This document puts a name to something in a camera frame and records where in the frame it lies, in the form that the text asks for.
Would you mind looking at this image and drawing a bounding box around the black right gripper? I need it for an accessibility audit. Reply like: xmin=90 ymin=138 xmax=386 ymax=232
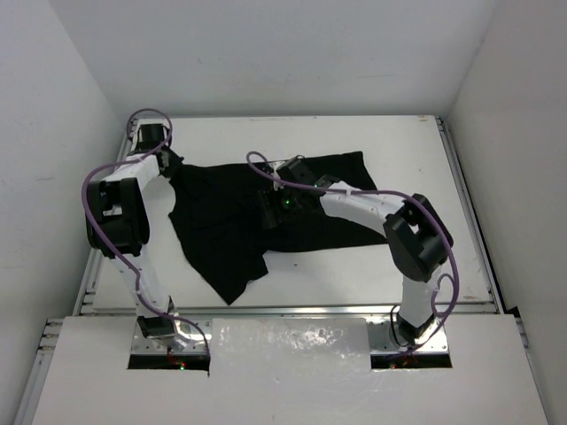
xmin=260 ymin=182 xmax=307 ymax=226

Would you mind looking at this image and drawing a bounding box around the black t-shirt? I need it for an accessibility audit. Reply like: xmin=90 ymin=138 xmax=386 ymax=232
xmin=169 ymin=164 xmax=385 ymax=305

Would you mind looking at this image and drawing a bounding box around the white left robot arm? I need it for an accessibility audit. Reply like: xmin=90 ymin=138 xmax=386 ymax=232
xmin=82 ymin=123 xmax=190 ymax=352

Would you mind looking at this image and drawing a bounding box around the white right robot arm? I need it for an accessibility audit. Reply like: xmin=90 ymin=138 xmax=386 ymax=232
xmin=249 ymin=156 xmax=459 ymax=357

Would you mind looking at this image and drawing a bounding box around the white front cover panel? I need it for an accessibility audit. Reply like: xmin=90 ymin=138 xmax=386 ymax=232
xmin=34 ymin=314 xmax=546 ymax=424

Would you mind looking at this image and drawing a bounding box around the black thin cable loop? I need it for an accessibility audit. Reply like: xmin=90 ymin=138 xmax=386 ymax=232
xmin=388 ymin=305 xmax=408 ymax=346

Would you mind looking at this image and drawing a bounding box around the aluminium table frame rail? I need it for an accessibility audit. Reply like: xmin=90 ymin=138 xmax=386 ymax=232
xmin=37 ymin=115 xmax=531 ymax=355

